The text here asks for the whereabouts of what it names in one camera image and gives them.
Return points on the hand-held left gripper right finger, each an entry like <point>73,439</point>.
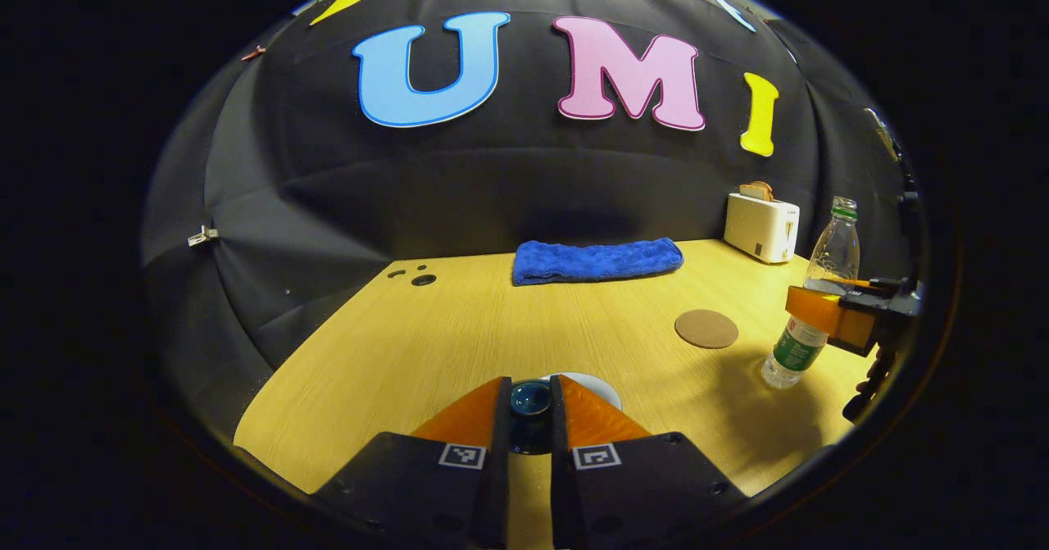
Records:
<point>561,493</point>

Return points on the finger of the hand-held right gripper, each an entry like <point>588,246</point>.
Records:
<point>815,311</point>
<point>869,284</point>

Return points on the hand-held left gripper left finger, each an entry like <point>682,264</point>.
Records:
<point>500,493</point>

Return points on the clear plastic water bottle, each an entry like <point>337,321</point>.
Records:
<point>832,255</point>

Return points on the dark teal teacup lid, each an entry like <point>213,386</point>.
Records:
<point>531,398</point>

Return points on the round brown cork coaster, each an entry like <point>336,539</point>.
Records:
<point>706,329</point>

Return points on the teal teacup white inside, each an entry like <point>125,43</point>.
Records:
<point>594,386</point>

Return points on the dark stand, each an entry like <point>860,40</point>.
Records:
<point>911,206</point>

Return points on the white toaster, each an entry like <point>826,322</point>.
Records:
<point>758,226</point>

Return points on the toasted bread slice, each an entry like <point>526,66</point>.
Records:
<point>765,190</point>
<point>747,193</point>

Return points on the blue folded towel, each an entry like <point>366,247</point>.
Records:
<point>594,261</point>

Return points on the black backdrop cloth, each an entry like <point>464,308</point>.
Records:
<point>328,173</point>

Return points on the silver metal clip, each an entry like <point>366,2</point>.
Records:
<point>203,236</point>

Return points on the copper metal clip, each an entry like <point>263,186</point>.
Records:
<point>254,52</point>

